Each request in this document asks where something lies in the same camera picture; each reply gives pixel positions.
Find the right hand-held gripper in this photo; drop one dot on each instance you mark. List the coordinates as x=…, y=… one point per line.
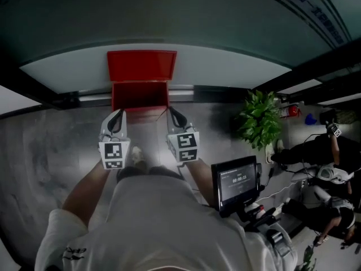
x=183, y=145

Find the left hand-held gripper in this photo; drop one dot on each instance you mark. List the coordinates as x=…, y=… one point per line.
x=114, y=148

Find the red fire extinguisher box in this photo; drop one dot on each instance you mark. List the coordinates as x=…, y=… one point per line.
x=141, y=95

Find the person's left forearm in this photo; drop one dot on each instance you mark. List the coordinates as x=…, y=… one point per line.
x=84, y=192

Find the person's right forearm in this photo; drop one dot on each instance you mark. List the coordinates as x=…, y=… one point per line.
x=201, y=181

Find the red fire extinguisher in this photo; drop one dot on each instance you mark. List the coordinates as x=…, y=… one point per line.
x=290, y=111

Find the person's shoe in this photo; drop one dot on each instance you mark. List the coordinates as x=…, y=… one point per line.
x=138, y=157

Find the person's dark trousers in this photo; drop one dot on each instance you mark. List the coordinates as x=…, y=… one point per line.
x=152, y=171

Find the green potted plant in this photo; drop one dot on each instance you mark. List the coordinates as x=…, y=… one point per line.
x=260, y=118

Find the black chest-mounted monitor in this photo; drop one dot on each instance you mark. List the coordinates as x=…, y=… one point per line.
x=238, y=182

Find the white plant pot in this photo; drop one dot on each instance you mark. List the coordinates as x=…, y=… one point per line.
x=269, y=152

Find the person's white shirt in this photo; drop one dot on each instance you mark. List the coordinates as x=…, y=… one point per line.
x=158, y=227

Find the blue object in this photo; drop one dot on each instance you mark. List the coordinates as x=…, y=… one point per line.
x=310, y=119

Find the white machine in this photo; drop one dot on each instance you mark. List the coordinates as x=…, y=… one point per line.
x=330, y=174

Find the green plant leaves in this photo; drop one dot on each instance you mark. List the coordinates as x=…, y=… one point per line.
x=308, y=260

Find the black monitor mount bracket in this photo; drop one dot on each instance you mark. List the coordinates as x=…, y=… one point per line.
x=265, y=224

